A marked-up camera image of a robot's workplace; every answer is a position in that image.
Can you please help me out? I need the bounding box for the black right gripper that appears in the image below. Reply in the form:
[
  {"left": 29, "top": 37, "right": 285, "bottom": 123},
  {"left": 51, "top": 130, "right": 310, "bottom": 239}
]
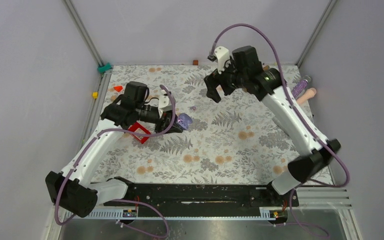
[{"left": 204, "top": 56, "right": 248, "bottom": 104}]

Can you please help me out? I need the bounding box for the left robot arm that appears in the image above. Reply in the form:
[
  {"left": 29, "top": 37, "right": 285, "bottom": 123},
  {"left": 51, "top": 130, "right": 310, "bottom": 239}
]
[{"left": 45, "top": 81, "right": 193, "bottom": 218}]

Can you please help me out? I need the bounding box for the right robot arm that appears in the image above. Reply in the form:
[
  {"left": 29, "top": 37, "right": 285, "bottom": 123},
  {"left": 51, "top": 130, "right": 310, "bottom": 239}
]
[{"left": 204, "top": 45, "right": 341, "bottom": 206}]

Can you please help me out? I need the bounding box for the red plastic tray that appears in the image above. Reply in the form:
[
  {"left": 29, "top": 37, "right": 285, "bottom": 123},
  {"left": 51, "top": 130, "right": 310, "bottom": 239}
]
[{"left": 128, "top": 122, "right": 151, "bottom": 145}]

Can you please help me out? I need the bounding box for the floral patterned mat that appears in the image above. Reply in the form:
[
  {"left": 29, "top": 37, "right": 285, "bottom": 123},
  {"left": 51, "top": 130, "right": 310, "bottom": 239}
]
[{"left": 93, "top": 65, "right": 299, "bottom": 185}]

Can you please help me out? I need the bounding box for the red triangular block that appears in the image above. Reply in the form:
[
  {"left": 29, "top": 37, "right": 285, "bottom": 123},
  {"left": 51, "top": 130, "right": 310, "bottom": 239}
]
[{"left": 113, "top": 85, "right": 123, "bottom": 92}]

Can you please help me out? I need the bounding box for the purple glitter tube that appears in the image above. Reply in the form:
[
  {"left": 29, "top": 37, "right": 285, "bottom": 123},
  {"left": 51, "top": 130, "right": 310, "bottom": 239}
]
[{"left": 291, "top": 75, "right": 312, "bottom": 99}]

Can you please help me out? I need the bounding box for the teal arch block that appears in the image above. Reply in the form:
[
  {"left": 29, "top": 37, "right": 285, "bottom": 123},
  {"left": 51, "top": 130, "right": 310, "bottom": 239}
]
[{"left": 97, "top": 62, "right": 113, "bottom": 74}]

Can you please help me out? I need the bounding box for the pink flesh-coloured stick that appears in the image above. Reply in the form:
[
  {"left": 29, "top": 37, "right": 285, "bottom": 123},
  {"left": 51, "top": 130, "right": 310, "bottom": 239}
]
[{"left": 296, "top": 87, "right": 317, "bottom": 105}]

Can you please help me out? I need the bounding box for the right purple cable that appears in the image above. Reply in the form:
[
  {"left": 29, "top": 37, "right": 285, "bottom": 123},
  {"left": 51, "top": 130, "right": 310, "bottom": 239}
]
[{"left": 209, "top": 23, "right": 351, "bottom": 240}]

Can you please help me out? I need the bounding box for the purple cable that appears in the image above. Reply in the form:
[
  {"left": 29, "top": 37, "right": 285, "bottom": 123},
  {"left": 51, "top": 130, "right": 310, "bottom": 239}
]
[
  {"left": 209, "top": 23, "right": 351, "bottom": 240},
  {"left": 54, "top": 84, "right": 177, "bottom": 240}
]

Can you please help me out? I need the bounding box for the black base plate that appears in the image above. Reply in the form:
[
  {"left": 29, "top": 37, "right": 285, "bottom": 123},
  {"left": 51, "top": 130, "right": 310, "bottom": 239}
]
[{"left": 104, "top": 179, "right": 299, "bottom": 218}]

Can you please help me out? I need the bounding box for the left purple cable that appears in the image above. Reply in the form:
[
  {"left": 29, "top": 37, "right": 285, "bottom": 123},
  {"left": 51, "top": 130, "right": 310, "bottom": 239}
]
[{"left": 54, "top": 84, "right": 177, "bottom": 240}]

